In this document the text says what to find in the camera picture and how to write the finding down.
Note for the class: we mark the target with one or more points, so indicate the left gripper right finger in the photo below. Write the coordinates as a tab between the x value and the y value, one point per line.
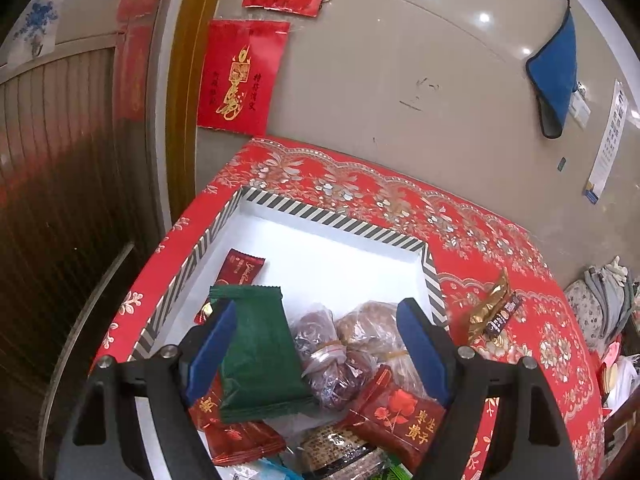
530	440

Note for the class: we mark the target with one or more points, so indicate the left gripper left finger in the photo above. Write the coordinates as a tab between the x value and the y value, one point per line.
103	439

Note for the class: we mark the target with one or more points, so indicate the dark brown chocolate bar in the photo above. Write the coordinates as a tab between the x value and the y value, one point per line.
497	323

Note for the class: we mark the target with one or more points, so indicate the dark red gold packet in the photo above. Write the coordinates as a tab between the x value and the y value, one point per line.
232	444

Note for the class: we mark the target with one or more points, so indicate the red snack packet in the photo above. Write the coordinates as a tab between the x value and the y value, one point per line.
396	420

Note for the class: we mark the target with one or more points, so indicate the gold foil snack bar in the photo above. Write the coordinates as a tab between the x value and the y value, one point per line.
488	308

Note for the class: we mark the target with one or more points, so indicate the green black snack packet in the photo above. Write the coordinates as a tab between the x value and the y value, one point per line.
395	472

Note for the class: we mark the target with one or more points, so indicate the white snack packet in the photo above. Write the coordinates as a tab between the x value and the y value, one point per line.
244	472

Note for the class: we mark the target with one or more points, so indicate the dark green snack packet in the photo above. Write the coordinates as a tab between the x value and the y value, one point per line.
261	374

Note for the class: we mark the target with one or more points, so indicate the brown patterned snack packet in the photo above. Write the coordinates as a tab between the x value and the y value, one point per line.
337	453

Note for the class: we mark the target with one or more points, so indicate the clear bag of dates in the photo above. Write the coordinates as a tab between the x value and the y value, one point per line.
316	341
339	383

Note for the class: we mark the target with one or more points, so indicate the small red packet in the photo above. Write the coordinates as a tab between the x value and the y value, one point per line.
237	269

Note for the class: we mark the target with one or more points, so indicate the light green candy packet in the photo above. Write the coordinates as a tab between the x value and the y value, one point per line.
269	470

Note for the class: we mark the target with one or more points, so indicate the red floral tablecloth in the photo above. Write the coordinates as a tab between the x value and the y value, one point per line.
470	246

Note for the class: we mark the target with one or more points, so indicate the brown nuts clear bag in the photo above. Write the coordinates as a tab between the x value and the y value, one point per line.
372	329

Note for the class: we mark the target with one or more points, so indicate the pile of clothes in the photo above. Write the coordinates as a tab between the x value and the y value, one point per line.
604	299

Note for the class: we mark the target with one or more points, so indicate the striped white gift box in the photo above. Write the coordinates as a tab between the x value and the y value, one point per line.
315	256

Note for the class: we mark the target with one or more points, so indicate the wooden door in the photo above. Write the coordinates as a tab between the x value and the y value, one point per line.
77	224

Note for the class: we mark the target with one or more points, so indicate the blue flower picture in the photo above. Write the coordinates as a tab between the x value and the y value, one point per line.
34	33

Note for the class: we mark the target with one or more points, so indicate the white wall switch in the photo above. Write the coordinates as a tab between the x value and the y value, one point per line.
579	108

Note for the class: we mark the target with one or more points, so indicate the blue cloth on wall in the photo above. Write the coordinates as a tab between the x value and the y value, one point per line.
552	71

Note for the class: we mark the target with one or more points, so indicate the red wall decoration lower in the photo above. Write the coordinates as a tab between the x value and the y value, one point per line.
240	69

